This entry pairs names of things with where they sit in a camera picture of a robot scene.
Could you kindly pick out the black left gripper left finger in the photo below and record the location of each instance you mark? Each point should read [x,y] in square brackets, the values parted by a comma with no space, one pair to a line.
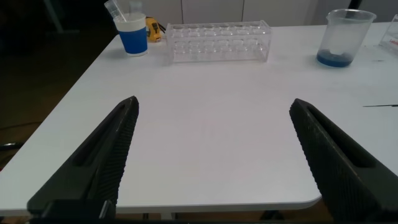
[99,161]

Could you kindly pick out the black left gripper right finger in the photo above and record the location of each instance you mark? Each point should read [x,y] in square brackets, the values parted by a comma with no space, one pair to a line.
[342,174]

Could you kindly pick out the test tube with red liquid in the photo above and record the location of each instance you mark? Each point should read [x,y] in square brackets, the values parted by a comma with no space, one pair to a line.
[115,10]

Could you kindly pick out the test tube with blue liquid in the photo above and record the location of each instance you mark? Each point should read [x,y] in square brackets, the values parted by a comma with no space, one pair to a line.
[136,7]

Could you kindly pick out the clear plastic beaker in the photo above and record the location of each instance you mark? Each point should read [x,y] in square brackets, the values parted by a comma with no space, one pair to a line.
[337,56]

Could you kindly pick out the clear acrylic test tube rack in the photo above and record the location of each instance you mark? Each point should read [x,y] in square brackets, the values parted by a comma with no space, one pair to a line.
[391,39]
[217,43]

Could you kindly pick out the thin black stick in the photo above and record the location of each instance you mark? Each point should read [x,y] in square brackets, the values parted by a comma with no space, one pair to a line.
[381,105]

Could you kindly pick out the grey metal chair base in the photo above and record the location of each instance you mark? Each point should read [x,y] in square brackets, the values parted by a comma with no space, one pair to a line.
[9,145]

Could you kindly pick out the blue white paper cup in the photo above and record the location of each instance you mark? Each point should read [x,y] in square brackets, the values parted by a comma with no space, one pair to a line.
[133,40]

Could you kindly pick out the yellow tape measure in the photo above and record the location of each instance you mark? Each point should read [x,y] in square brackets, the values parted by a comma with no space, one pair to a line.
[153,29]

